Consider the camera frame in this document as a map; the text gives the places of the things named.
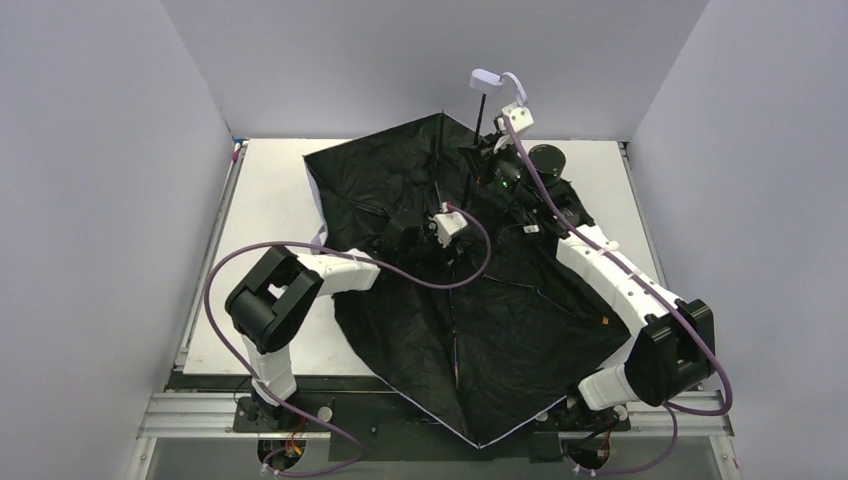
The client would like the lavender umbrella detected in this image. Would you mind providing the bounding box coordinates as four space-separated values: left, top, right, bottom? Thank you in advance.
305 114 629 448

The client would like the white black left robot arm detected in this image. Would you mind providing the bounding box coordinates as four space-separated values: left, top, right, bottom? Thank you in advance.
225 211 452 428

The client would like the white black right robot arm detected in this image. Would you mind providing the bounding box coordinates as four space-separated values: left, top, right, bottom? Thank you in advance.
459 133 717 411

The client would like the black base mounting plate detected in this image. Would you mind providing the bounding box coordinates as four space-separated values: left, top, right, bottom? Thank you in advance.
165 374 700 464

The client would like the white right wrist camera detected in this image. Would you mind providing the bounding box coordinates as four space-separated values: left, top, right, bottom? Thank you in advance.
493 102 535 153

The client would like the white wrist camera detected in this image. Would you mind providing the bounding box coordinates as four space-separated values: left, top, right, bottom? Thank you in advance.
493 102 535 153
430 202 468 248

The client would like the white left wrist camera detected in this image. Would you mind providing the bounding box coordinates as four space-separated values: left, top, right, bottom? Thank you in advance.
430 202 468 248

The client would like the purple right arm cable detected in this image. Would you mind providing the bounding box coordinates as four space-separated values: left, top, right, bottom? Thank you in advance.
503 115 735 478

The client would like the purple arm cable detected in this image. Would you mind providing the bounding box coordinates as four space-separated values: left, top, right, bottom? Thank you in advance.
503 115 735 478
202 205 494 480

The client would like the aluminium front mounting rail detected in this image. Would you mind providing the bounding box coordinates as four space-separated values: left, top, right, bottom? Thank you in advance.
135 389 735 440

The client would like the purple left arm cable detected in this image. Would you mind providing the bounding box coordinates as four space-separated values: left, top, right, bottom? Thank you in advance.
202 205 494 480

